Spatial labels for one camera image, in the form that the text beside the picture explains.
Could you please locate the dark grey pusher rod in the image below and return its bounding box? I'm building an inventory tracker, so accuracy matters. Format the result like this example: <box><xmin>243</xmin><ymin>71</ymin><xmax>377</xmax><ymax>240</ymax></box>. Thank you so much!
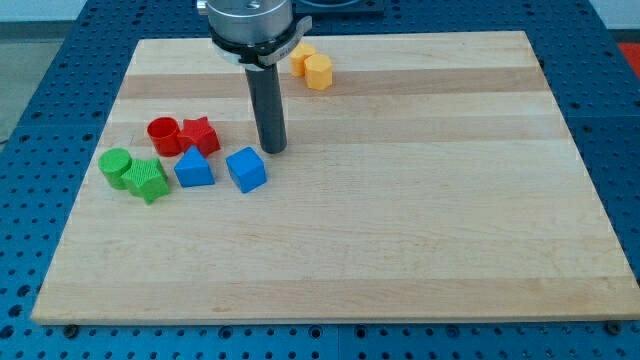
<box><xmin>245</xmin><ymin>65</ymin><xmax>287</xmax><ymax>154</ymax></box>

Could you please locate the yellow heart block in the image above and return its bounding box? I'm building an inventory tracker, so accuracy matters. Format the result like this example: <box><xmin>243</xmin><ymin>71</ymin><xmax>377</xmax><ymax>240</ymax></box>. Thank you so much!
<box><xmin>289</xmin><ymin>42</ymin><xmax>317</xmax><ymax>77</ymax></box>

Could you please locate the yellow hexagon block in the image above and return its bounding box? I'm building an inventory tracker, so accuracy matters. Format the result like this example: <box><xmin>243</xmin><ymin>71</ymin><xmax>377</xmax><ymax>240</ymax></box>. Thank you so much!
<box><xmin>304</xmin><ymin>54</ymin><xmax>333</xmax><ymax>90</ymax></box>

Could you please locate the red star block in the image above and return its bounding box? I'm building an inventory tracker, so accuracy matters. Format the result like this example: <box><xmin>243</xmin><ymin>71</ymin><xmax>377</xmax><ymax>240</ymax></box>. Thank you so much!
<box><xmin>177</xmin><ymin>116</ymin><xmax>222</xmax><ymax>157</ymax></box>

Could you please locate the blue cube block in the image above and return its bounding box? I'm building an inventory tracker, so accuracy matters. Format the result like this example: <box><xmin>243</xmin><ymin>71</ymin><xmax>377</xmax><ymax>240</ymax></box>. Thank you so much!
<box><xmin>225</xmin><ymin>147</ymin><xmax>267</xmax><ymax>193</ymax></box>

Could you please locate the red cylinder block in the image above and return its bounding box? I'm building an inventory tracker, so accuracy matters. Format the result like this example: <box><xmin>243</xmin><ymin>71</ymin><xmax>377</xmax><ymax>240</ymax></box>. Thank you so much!
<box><xmin>146</xmin><ymin>117</ymin><xmax>182</xmax><ymax>157</ymax></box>

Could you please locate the blue triangle block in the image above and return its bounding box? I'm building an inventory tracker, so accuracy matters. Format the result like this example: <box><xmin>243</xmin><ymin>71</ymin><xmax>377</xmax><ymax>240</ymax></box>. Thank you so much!
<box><xmin>174</xmin><ymin>146</ymin><xmax>215</xmax><ymax>187</ymax></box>

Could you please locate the green star block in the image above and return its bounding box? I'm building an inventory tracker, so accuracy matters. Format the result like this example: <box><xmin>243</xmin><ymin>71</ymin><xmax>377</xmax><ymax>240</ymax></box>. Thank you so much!
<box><xmin>121</xmin><ymin>158</ymin><xmax>171</xmax><ymax>205</ymax></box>

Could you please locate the green cylinder block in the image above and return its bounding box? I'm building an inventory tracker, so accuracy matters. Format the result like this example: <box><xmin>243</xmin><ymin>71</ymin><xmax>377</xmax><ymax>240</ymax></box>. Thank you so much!
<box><xmin>98</xmin><ymin>148</ymin><xmax>132</xmax><ymax>190</ymax></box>

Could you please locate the light wooden board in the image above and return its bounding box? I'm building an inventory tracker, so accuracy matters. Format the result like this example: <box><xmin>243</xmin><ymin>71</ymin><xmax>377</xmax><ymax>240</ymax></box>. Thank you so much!
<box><xmin>32</xmin><ymin>31</ymin><xmax>639</xmax><ymax>325</ymax></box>

